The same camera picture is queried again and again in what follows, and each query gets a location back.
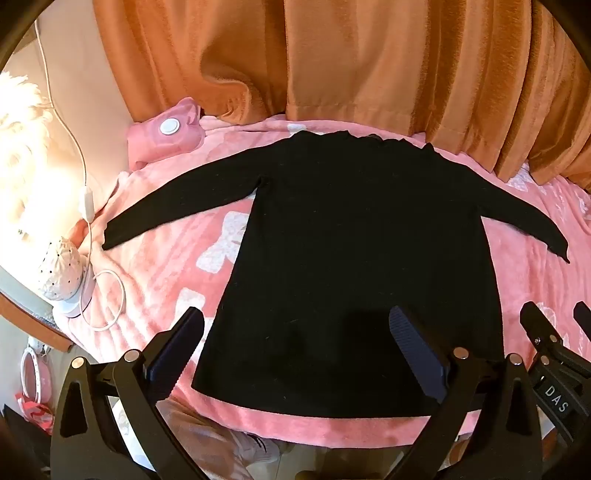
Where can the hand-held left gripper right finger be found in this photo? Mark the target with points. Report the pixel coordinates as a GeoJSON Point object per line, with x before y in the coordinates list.
{"type": "Point", "coordinates": [415, 351]}

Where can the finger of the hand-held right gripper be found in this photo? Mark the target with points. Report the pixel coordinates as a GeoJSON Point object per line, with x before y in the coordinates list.
{"type": "Point", "coordinates": [538, 323]}
{"type": "Point", "coordinates": [584, 318]}

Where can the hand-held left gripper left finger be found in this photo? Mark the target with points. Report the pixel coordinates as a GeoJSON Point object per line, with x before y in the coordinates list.
{"type": "Point", "coordinates": [178, 351]}

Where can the black long-sleeved sweater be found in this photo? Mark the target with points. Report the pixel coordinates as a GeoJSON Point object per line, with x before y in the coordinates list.
{"type": "Point", "coordinates": [346, 254]}

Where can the person's leg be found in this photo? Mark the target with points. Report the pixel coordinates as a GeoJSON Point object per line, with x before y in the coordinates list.
{"type": "Point", "coordinates": [203, 434]}

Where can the pink flower-print blanket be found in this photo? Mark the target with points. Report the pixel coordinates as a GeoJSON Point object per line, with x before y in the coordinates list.
{"type": "Point", "coordinates": [161, 258]}

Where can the person's white shoe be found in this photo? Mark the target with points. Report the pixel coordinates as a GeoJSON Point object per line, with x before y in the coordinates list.
{"type": "Point", "coordinates": [258, 454]}

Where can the white dotted table lamp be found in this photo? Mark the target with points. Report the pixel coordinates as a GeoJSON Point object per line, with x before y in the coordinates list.
{"type": "Point", "coordinates": [57, 270]}

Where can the white and pink round case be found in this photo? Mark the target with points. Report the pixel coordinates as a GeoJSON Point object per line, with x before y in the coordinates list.
{"type": "Point", "coordinates": [32, 374]}

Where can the red cloth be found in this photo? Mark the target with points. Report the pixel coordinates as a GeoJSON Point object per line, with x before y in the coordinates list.
{"type": "Point", "coordinates": [34, 410]}

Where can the pink hot water bag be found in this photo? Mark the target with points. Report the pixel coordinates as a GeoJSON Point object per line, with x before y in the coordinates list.
{"type": "Point", "coordinates": [147, 143]}

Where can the white fluffy plush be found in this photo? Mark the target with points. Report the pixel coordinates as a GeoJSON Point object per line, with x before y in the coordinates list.
{"type": "Point", "coordinates": [23, 138]}

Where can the orange curtain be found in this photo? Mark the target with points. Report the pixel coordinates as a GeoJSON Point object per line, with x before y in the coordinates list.
{"type": "Point", "coordinates": [369, 60]}

